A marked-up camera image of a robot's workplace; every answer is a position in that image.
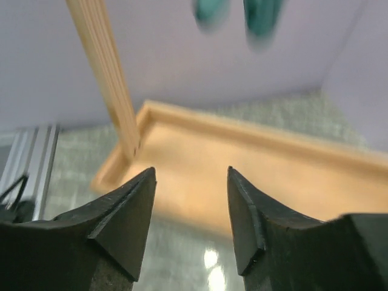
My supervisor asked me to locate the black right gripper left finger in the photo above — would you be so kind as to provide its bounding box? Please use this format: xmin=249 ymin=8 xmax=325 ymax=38
xmin=1 ymin=167 xmax=156 ymax=290

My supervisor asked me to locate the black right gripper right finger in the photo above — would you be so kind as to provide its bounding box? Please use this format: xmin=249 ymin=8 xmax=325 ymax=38
xmin=227 ymin=167 xmax=387 ymax=290

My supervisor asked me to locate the teal clothes peg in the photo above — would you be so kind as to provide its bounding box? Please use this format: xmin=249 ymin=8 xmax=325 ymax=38
xmin=243 ymin=0 xmax=284 ymax=40
xmin=192 ymin=0 xmax=230 ymax=32

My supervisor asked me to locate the wooden drying rack stand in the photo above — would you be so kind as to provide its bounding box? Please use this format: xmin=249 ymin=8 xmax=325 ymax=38
xmin=67 ymin=1 xmax=387 ymax=237

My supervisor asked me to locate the aluminium mounting rail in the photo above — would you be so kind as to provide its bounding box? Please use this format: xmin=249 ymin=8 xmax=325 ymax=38
xmin=1 ymin=125 xmax=59 ymax=222

